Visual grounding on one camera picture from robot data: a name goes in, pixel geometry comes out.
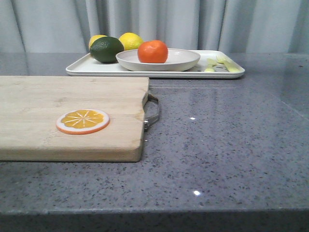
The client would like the white round plate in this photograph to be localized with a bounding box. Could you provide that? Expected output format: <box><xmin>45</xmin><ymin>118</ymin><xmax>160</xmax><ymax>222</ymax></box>
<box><xmin>116</xmin><ymin>48</ymin><xmax>200</xmax><ymax>72</ymax></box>

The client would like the orange mandarin fruit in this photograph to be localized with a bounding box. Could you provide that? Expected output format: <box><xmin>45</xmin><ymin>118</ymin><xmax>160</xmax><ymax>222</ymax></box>
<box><xmin>138</xmin><ymin>40</ymin><xmax>169</xmax><ymax>63</ymax></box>

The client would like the white rectangular tray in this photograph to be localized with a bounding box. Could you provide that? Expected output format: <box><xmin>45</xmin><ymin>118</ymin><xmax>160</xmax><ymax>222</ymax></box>
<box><xmin>66</xmin><ymin>50</ymin><xmax>245</xmax><ymax>79</ymax></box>

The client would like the orange slice toy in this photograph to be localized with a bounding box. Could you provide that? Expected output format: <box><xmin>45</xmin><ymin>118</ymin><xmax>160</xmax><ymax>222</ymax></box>
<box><xmin>56</xmin><ymin>108</ymin><xmax>110</xmax><ymax>135</ymax></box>

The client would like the yellow plastic knife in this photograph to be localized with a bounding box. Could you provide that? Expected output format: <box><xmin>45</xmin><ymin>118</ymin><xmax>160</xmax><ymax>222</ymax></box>
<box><xmin>204</xmin><ymin>58</ymin><xmax>217</xmax><ymax>72</ymax></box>

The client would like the right yellow lemon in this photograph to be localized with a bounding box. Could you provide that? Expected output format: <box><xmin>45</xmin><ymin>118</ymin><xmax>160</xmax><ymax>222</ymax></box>
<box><xmin>119</xmin><ymin>32</ymin><xmax>144</xmax><ymax>51</ymax></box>

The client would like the yellow lemon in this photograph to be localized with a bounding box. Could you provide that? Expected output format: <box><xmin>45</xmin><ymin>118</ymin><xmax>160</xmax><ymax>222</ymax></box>
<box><xmin>88</xmin><ymin>34</ymin><xmax>106</xmax><ymax>49</ymax></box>
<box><xmin>119</xmin><ymin>32</ymin><xmax>144</xmax><ymax>51</ymax></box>

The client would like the dark green lime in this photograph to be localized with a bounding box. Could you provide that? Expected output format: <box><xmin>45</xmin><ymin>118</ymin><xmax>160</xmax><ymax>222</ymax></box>
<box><xmin>90</xmin><ymin>36</ymin><xmax>124</xmax><ymax>63</ymax></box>

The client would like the yellow plastic fork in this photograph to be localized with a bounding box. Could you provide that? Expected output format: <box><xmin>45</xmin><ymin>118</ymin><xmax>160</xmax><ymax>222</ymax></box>
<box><xmin>216</xmin><ymin>56</ymin><xmax>239</xmax><ymax>73</ymax></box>

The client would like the left yellow lemon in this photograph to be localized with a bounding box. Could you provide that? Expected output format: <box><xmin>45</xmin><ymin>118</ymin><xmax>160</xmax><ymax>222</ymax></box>
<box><xmin>88</xmin><ymin>34</ymin><xmax>106</xmax><ymax>49</ymax></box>

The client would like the wooden cutting board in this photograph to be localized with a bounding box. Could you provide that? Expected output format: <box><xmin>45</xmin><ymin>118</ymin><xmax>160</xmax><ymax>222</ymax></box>
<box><xmin>0</xmin><ymin>76</ymin><xmax>149</xmax><ymax>162</ymax></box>

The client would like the grey curtain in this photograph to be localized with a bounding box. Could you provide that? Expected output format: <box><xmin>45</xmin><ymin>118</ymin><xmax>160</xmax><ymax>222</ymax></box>
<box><xmin>0</xmin><ymin>0</ymin><xmax>309</xmax><ymax>53</ymax></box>

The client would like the metal cutting board handle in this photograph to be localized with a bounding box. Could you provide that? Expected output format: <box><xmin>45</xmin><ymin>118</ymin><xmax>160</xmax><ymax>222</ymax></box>
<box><xmin>143</xmin><ymin>93</ymin><xmax>161</xmax><ymax>131</ymax></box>

